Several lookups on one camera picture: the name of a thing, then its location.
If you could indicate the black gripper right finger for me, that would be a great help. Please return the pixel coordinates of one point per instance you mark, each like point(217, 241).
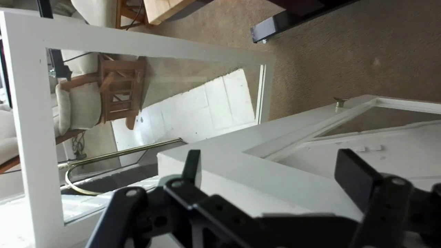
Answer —
point(390, 206)

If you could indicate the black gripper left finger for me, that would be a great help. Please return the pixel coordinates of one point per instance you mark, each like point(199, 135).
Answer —
point(124, 215)

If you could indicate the white glass cabinet door with knob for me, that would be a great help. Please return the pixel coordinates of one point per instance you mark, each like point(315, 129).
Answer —
point(229, 165)

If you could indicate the white cushioned armchair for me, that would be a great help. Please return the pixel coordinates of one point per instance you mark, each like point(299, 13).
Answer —
point(80, 104)

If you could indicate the wooden chair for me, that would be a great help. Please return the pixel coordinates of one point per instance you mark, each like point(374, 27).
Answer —
point(122, 86)

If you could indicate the white cushion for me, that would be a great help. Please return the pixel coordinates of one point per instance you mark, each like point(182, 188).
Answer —
point(94, 11)

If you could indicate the light wooden box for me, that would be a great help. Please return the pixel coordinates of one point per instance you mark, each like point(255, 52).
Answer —
point(166, 8)

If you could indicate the dark furniture leg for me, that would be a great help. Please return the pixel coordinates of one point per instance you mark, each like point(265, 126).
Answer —
point(276, 27)

